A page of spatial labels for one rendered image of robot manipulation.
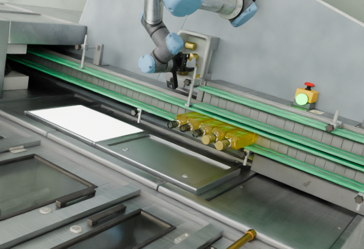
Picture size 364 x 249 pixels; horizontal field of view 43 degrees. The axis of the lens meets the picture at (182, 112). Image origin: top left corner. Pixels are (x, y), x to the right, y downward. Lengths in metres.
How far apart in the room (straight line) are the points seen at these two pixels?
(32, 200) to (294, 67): 1.14
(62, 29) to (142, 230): 1.39
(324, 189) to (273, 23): 0.70
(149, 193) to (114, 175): 0.16
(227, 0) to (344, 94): 0.60
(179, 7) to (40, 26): 1.08
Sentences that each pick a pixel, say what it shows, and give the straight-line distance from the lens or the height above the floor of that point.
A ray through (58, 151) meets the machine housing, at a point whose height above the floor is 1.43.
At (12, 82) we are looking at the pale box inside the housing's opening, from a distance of 2.52.
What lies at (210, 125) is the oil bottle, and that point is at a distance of 1.79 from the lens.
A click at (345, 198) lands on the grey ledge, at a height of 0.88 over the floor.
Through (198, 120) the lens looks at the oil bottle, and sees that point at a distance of 1.81.
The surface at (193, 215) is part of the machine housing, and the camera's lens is 1.46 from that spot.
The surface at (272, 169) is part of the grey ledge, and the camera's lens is 1.91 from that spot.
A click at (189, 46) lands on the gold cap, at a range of 2.12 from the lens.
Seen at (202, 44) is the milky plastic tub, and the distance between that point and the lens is 2.13.
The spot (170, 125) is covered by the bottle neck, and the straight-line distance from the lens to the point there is 1.81.
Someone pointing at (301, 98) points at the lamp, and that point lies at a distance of 1.85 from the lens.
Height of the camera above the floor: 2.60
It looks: 56 degrees down
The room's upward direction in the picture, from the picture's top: 101 degrees counter-clockwise
